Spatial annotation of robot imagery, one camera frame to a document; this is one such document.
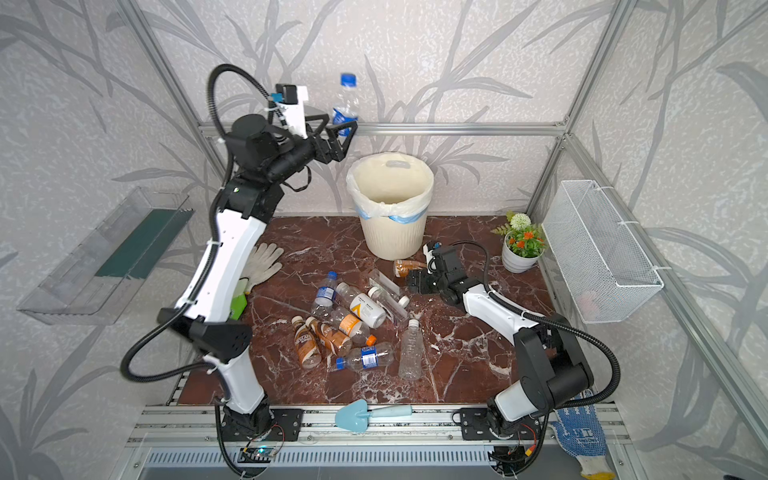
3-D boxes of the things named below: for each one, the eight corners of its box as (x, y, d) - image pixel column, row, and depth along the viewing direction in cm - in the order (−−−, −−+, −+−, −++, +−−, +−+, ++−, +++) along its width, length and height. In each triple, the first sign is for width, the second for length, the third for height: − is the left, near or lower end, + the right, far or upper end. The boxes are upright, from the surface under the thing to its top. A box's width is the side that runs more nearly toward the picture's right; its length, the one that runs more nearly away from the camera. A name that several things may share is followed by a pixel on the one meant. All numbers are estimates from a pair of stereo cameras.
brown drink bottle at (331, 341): (298, 338, 88) (295, 333, 85) (313, 319, 92) (310, 314, 89) (337, 362, 83) (334, 358, 81) (351, 341, 87) (349, 336, 85)
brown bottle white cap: (307, 371, 84) (301, 365, 80) (292, 323, 94) (286, 314, 89) (324, 363, 86) (319, 356, 81) (307, 316, 95) (302, 307, 91)
